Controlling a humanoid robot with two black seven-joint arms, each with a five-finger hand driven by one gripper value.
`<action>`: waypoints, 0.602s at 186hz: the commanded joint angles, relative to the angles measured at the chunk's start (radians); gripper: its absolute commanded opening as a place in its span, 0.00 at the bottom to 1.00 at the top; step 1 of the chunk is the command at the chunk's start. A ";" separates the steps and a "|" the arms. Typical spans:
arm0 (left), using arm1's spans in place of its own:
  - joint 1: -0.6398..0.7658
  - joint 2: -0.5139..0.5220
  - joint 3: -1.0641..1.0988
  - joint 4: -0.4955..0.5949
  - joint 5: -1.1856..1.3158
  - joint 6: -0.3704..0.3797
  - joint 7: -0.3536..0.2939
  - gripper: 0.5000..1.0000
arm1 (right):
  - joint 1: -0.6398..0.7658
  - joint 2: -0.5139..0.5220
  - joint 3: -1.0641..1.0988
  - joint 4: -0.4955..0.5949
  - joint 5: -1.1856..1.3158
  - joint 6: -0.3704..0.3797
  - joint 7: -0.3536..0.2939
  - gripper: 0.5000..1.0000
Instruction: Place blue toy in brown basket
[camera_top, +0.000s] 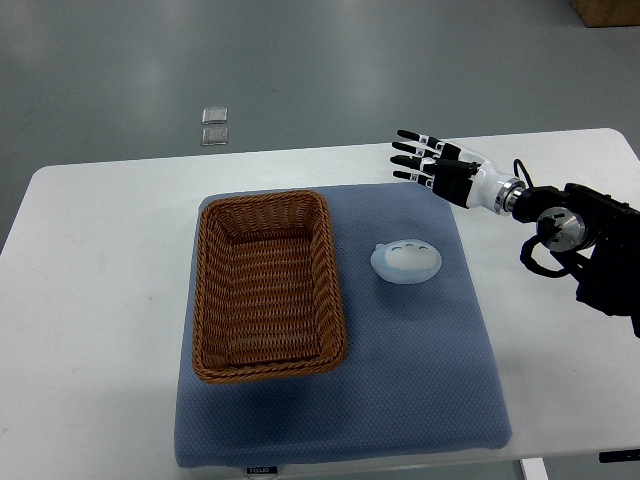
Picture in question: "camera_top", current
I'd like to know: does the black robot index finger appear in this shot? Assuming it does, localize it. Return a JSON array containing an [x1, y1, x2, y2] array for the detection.
[[393, 170, 434, 188]]

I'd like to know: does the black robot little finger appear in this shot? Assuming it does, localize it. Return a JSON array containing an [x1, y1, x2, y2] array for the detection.
[[397, 129, 445, 149]]

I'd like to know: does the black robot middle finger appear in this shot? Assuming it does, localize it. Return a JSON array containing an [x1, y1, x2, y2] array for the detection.
[[390, 155, 437, 172]]

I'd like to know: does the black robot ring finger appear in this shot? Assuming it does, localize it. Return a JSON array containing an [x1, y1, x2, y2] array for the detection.
[[391, 142, 444, 159]]

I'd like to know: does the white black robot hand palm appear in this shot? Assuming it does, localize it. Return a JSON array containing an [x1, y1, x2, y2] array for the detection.
[[432, 142, 525, 215]]

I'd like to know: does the blue white plush toy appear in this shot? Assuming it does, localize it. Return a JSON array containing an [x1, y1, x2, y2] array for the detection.
[[370, 239, 442, 285]]

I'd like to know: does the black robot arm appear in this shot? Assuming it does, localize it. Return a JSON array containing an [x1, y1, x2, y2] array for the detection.
[[390, 130, 639, 328]]

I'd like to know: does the brown wicker basket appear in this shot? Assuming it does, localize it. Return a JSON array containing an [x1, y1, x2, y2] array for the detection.
[[192, 190, 348, 384]]

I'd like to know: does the blue cushion mat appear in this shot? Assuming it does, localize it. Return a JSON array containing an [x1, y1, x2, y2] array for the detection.
[[174, 182, 512, 468]]

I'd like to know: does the upper metal floor plate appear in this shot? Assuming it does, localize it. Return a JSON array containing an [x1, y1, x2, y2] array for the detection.
[[201, 106, 228, 125]]

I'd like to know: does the brown cardboard box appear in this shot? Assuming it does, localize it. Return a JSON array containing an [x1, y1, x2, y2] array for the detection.
[[570, 0, 639, 28]]

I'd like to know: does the white table leg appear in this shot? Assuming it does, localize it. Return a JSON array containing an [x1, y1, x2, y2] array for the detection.
[[520, 457, 549, 480]]

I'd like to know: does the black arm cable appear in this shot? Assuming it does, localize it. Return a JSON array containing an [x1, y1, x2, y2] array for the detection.
[[512, 158, 536, 190]]

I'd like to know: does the black table bracket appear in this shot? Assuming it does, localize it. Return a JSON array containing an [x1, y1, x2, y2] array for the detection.
[[599, 449, 640, 464]]

